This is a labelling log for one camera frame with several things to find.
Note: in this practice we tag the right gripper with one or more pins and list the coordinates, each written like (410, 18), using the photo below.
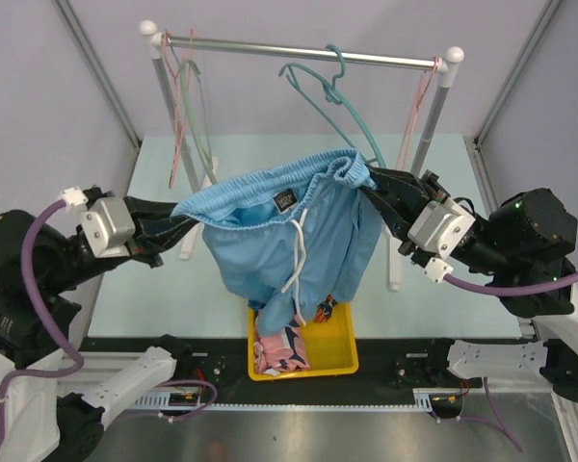
(400, 217)

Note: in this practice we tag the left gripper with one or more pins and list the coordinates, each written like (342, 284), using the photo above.
(148, 242)

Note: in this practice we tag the light blue shorts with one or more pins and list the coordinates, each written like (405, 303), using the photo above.
(286, 238)

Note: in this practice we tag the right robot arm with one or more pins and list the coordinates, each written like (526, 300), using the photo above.
(517, 255)

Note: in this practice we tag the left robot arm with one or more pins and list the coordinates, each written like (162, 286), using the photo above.
(83, 234)

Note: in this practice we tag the camouflage orange black shorts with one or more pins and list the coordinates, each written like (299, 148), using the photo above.
(325, 309)

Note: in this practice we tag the pale green plastic hanger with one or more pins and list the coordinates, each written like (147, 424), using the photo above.
(188, 72)

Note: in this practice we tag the pink and navy shorts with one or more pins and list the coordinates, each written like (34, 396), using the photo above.
(282, 352)

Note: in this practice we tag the white and metal clothes rack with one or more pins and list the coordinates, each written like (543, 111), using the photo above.
(446, 75)

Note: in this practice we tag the yellow plastic bin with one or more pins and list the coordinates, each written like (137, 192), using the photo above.
(330, 347)

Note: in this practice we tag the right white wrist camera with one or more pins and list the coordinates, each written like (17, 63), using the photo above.
(436, 269)

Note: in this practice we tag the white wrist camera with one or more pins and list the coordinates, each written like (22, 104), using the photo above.
(75, 200)
(436, 269)

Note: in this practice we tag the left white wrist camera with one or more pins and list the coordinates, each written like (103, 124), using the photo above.
(75, 200)

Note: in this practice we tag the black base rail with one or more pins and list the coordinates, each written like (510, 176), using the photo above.
(388, 372)

